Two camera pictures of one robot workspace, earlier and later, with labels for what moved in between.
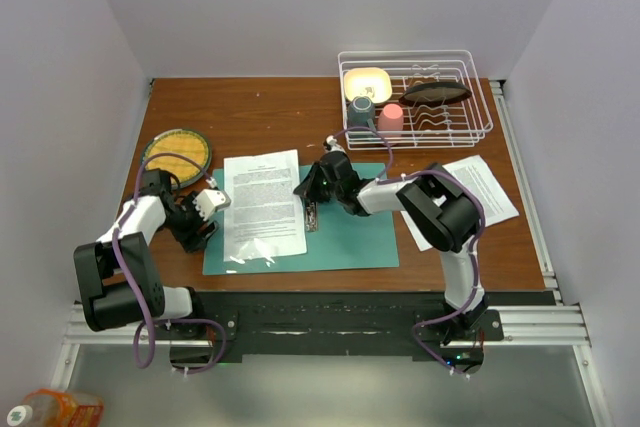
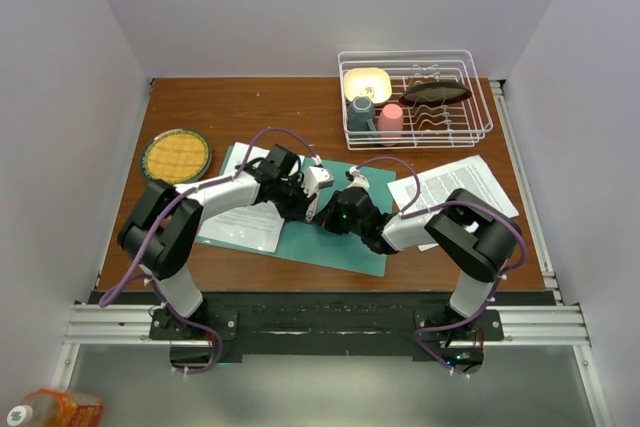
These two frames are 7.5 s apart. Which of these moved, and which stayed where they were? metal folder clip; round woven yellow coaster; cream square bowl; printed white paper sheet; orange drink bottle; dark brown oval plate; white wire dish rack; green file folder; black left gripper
Moved: printed white paper sheet; green file folder; metal folder clip; black left gripper
Stayed: white wire dish rack; round woven yellow coaster; dark brown oval plate; cream square bowl; orange drink bottle
